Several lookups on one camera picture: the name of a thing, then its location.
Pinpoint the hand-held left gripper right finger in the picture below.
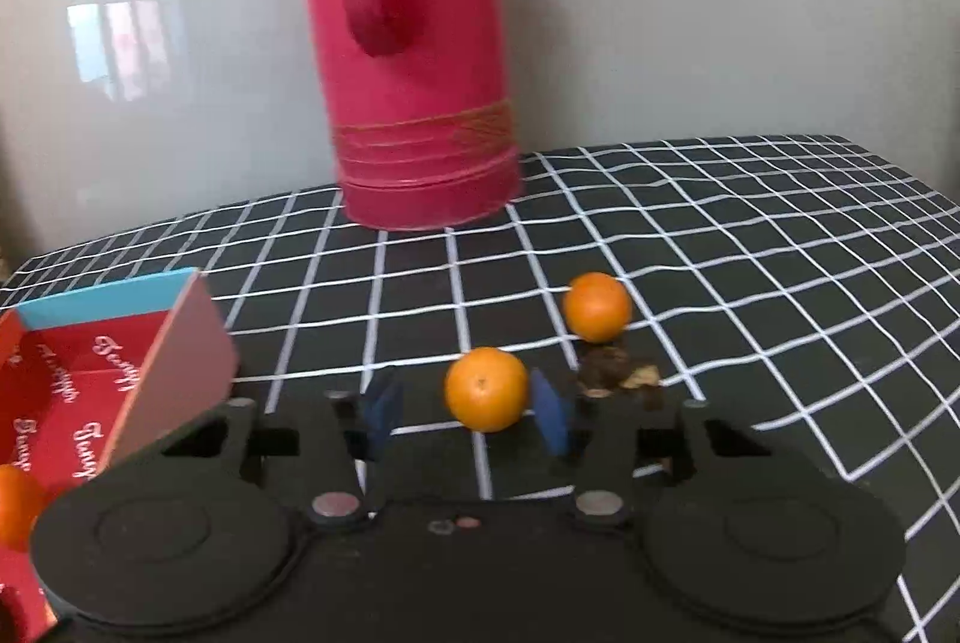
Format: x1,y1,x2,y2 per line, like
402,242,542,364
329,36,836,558
530,369,773,531

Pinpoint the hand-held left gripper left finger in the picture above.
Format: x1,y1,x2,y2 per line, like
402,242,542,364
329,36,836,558
161,369,403,531

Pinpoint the green and red cardboard box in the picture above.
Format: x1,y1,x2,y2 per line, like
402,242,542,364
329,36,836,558
0,268,240,641

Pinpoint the large mandarin orange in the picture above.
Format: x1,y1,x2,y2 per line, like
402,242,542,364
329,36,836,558
0,465,47,551

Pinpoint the dark shrivelled fruit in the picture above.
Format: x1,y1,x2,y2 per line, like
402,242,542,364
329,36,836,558
574,346,665,408

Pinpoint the small mandarin orange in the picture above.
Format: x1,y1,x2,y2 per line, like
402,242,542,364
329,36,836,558
562,272,633,344

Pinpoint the black white checked tablecloth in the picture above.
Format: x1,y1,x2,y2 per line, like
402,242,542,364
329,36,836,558
0,133,960,643

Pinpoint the red thermos flask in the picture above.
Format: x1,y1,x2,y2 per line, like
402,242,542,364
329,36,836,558
289,0,524,232

